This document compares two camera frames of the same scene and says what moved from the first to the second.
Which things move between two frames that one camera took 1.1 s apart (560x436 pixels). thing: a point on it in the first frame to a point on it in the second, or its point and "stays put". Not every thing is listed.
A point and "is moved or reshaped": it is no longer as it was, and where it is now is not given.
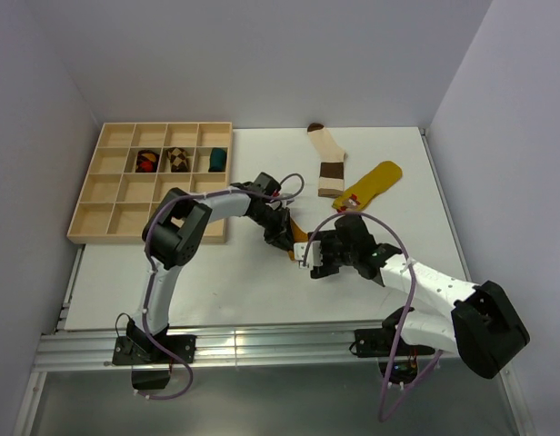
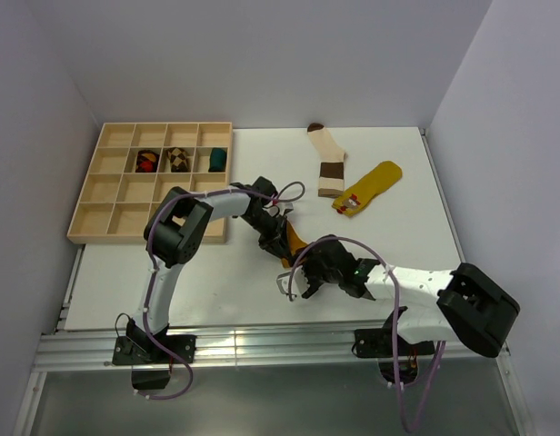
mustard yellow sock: x=299 y=235 is moved or reshaped
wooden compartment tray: x=132 y=168 stays put
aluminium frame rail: x=257 y=347 stays put
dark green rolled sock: x=217 y=160 stays put
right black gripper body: x=335 y=253 to x=316 y=273
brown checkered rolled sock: x=177 y=157 stays put
